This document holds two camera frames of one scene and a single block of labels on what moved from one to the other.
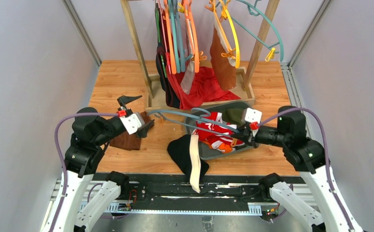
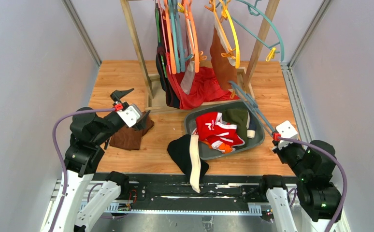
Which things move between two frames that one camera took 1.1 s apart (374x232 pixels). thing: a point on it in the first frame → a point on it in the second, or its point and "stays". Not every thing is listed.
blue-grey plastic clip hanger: x=200 y=114 → x=250 y=100
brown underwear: x=223 y=63 stays
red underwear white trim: x=210 y=126 stays
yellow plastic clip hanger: x=225 y=15 stays
